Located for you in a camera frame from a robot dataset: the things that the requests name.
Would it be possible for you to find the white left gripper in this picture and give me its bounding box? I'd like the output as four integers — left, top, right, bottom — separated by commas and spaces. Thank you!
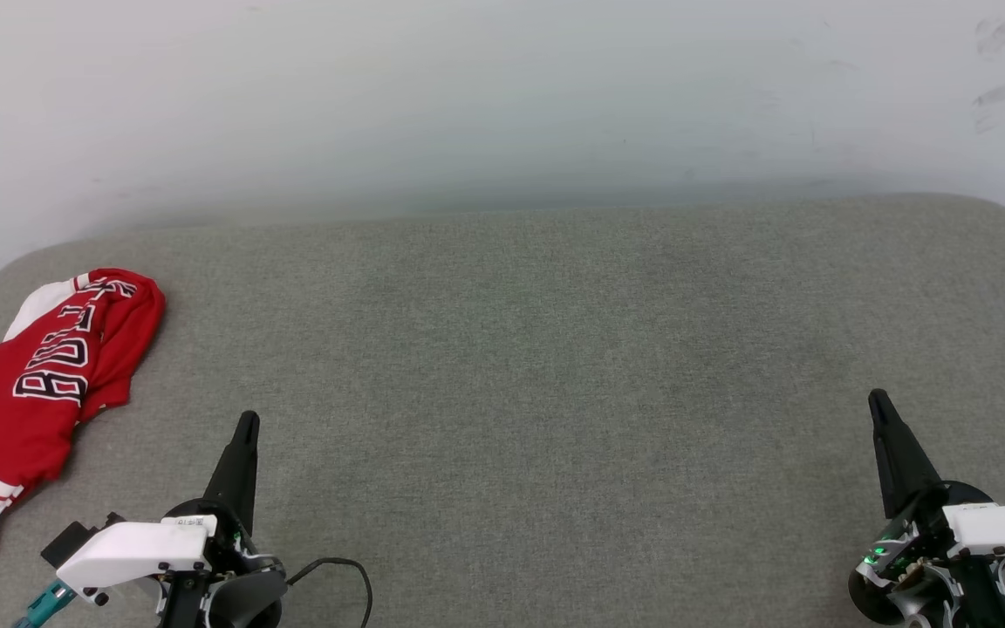
56, 410, 284, 627

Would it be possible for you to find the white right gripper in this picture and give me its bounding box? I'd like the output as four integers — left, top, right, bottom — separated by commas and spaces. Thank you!
847, 389, 1005, 626

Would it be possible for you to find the red white basketball jersey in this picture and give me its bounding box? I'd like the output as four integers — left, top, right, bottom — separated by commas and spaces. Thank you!
0, 268, 166, 577

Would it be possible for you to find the grey fabric sofa cushion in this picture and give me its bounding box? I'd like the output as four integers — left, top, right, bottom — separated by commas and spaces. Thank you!
0, 194, 1005, 628

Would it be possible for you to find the thin black cable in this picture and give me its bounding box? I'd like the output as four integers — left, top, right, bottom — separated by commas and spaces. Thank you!
286, 556, 374, 628

